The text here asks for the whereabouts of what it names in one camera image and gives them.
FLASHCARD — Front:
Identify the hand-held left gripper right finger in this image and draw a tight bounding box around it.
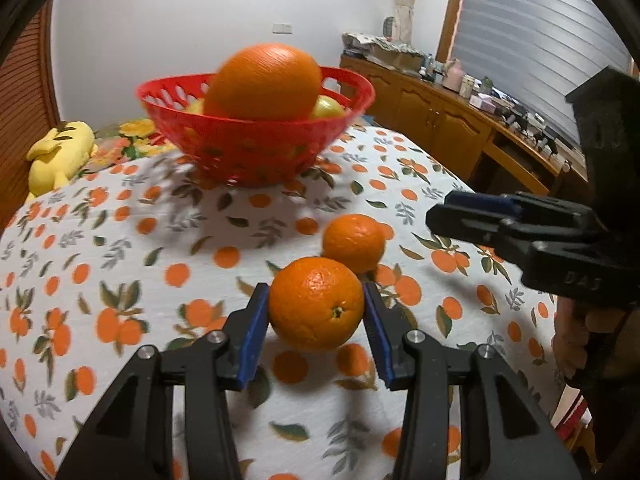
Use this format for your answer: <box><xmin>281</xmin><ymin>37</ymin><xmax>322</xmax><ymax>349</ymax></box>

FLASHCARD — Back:
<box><xmin>362</xmin><ymin>281</ymin><xmax>583</xmax><ymax>480</ymax></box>

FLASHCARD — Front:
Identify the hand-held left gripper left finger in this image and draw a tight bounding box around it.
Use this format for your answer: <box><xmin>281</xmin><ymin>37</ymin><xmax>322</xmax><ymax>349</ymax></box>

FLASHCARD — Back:
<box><xmin>55</xmin><ymin>282</ymin><xmax>271</xmax><ymax>480</ymax></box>

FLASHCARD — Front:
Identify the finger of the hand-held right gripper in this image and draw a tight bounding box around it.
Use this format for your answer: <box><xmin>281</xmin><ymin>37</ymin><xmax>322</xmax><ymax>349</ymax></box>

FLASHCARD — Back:
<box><xmin>425</xmin><ymin>203</ymin><xmax>543</xmax><ymax>267</ymax></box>
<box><xmin>442</xmin><ymin>191</ymin><xmax>603</xmax><ymax>233</ymax></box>

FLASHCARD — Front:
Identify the small mandarin orange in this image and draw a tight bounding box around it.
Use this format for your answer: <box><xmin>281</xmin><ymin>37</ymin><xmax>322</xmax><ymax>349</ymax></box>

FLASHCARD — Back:
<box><xmin>321</xmin><ymin>213</ymin><xmax>387</xmax><ymax>275</ymax></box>
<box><xmin>268</xmin><ymin>256</ymin><xmax>365</xmax><ymax>353</ymax></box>

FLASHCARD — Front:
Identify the green apple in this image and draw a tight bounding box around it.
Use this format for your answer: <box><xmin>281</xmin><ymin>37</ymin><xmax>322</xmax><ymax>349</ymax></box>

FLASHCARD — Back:
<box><xmin>309</xmin><ymin>95</ymin><xmax>347</xmax><ymax>120</ymax></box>

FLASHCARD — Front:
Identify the red perforated plastic basket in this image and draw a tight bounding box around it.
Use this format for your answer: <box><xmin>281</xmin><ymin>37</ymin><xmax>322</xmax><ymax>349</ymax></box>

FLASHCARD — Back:
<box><xmin>135</xmin><ymin>66</ymin><xmax>376</xmax><ymax>189</ymax></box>

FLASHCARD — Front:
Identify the large orange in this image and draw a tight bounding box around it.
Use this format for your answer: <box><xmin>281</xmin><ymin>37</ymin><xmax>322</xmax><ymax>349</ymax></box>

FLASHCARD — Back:
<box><xmin>204</xmin><ymin>44</ymin><xmax>322</xmax><ymax>122</ymax></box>

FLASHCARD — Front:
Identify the person's right forearm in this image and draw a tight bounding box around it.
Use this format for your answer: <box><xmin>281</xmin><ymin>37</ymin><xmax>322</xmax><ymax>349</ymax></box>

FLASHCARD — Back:
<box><xmin>570</xmin><ymin>310</ymin><xmax>640</xmax><ymax>476</ymax></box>

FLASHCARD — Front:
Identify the person's right hand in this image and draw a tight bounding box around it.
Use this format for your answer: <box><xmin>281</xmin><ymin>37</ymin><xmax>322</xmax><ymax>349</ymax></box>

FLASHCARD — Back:
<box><xmin>552</xmin><ymin>297</ymin><xmax>628</xmax><ymax>389</ymax></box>

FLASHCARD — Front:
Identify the wooden cabinet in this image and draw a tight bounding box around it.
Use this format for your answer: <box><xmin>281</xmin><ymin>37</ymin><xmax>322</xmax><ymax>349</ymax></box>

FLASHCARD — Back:
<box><xmin>340</xmin><ymin>55</ymin><xmax>592</xmax><ymax>203</ymax></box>

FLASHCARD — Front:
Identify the row of small bottles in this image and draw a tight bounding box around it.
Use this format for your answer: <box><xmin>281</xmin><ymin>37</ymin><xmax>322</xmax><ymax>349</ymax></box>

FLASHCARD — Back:
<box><xmin>419</xmin><ymin>52</ymin><xmax>572</xmax><ymax>172</ymax></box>

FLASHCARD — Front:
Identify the orange-print white tablecloth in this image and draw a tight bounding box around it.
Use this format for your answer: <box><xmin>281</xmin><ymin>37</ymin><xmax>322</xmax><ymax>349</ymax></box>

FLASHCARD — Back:
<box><xmin>0</xmin><ymin>120</ymin><xmax>587</xmax><ymax>480</ymax></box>

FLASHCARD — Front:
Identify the grey window blind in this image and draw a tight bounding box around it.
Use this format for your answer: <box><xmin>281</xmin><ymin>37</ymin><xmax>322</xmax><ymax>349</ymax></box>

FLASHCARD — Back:
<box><xmin>449</xmin><ymin>0</ymin><xmax>632</xmax><ymax>143</ymax></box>

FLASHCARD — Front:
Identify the cluttered cardboard box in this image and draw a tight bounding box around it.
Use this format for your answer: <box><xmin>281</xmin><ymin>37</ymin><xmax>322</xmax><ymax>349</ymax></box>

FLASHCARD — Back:
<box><xmin>342</xmin><ymin>31</ymin><xmax>427</xmax><ymax>72</ymax></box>

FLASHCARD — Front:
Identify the floral blanket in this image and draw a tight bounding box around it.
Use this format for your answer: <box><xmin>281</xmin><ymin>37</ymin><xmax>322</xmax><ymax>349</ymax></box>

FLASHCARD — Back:
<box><xmin>75</xmin><ymin>118</ymin><xmax>176</xmax><ymax>173</ymax></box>

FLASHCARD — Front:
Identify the yellow plush toy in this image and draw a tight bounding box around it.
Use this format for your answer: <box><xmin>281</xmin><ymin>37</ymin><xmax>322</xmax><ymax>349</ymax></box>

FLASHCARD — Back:
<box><xmin>26</xmin><ymin>121</ymin><xmax>99</xmax><ymax>202</ymax></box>

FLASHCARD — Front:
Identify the brown slatted wardrobe door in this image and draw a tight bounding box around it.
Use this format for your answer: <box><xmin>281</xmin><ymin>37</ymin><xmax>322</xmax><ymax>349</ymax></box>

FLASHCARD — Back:
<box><xmin>0</xmin><ymin>0</ymin><xmax>62</xmax><ymax>233</ymax></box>

